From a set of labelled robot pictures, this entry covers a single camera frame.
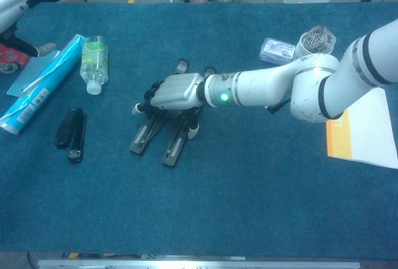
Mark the yellow white Lexicon book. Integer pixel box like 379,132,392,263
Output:
325,88,398,170

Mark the black stapler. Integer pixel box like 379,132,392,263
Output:
53,107,88,165

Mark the red snack canister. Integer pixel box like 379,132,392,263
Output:
0,43,30,74

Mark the clear purple plastic box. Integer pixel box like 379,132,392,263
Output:
259,37,296,64

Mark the blue carpet table cover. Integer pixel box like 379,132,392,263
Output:
0,1,398,256

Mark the blue cling film tube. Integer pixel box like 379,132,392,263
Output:
0,34,86,135

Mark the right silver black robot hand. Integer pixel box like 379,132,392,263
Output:
132,72,206,140

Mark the aluminium frame rail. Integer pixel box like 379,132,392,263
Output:
37,258,361,269

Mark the white cup of paper clips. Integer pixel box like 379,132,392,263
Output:
295,25,337,62

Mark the black folding laptop stand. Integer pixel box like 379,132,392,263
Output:
129,59,217,168

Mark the light blue smartphone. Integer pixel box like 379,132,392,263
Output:
6,50,60,98

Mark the clear water bottle green label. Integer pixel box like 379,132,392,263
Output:
79,35,109,96

